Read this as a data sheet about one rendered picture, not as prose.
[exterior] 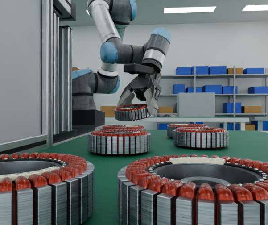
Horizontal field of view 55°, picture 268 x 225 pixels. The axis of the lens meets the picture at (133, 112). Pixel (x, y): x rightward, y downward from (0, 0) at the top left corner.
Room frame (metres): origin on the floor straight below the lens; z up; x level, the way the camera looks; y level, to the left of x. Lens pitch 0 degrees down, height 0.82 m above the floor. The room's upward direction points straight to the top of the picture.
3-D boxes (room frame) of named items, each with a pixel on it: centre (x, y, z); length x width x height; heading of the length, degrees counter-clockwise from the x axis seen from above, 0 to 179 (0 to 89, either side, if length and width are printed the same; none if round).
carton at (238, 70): (6.88, -2.64, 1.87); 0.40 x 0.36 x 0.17; 175
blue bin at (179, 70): (6.97, -1.32, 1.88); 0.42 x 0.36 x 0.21; 176
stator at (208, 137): (0.54, -0.14, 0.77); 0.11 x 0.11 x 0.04
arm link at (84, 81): (1.43, 0.28, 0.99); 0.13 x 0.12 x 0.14; 116
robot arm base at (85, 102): (1.42, 0.28, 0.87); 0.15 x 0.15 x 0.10
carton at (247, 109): (6.84, -3.07, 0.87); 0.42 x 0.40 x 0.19; 85
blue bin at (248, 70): (6.83, -3.12, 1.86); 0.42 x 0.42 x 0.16; 86
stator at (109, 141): (0.47, 0.03, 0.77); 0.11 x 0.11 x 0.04
